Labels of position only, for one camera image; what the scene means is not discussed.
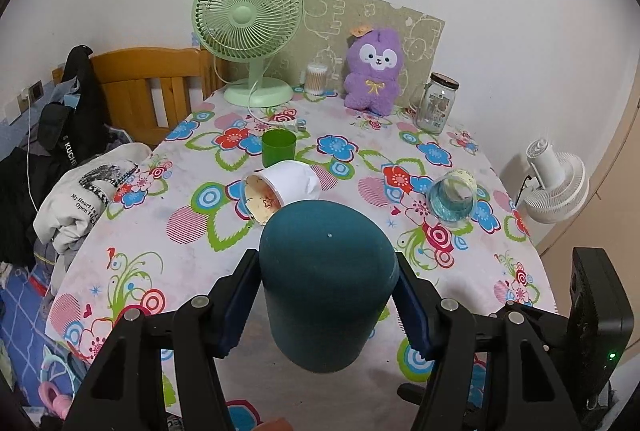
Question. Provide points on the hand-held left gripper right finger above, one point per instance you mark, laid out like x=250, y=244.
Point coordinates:
x=414, y=311

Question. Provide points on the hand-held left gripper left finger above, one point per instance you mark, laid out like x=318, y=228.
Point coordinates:
x=235, y=311

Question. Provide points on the teal cup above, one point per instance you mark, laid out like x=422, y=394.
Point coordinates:
x=325, y=281

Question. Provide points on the clear glass cup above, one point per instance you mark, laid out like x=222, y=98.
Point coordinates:
x=451, y=203

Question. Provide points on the white cup with patterned inside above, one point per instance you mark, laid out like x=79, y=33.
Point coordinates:
x=292, y=181

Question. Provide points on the green plastic cup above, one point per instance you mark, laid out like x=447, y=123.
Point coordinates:
x=278, y=148

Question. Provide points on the floral tablecloth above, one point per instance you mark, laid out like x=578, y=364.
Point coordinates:
x=165, y=236

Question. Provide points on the white clip fan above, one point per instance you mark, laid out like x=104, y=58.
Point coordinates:
x=555, y=186

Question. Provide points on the white printed shirt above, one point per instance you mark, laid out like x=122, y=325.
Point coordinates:
x=80, y=206

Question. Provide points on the pink plastic object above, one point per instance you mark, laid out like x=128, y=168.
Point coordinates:
x=52, y=398

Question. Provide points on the glass jar with dark lid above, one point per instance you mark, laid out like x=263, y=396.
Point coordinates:
x=436, y=103

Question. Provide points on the blue patterned bedding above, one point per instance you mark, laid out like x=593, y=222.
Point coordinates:
x=20, y=326

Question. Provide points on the purple plush toy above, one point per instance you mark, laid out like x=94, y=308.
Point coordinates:
x=372, y=81

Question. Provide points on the cotton swab container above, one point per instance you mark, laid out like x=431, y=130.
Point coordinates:
x=316, y=78

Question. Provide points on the wooden chair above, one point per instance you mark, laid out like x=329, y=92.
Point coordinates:
x=145, y=81

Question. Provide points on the green desk fan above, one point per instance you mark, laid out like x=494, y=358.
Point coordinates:
x=247, y=13

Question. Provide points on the green printed board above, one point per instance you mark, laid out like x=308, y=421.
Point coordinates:
x=325, y=21

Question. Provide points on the wall socket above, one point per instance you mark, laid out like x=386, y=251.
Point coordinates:
x=31, y=95

